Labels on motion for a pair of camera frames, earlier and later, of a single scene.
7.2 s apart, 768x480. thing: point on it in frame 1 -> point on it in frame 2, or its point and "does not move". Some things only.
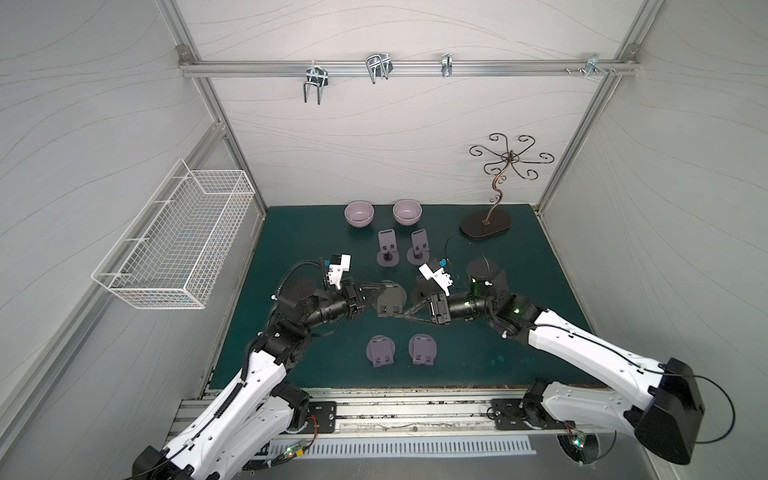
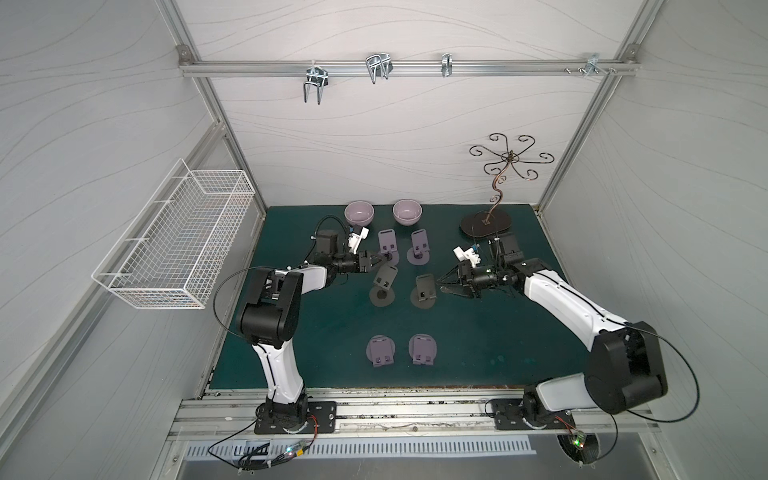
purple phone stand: [420, 253] does not move
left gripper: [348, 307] -> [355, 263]
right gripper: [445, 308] -> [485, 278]
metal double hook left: [318, 76] does not move
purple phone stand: [388, 255] does not move
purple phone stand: [422, 349] does not move
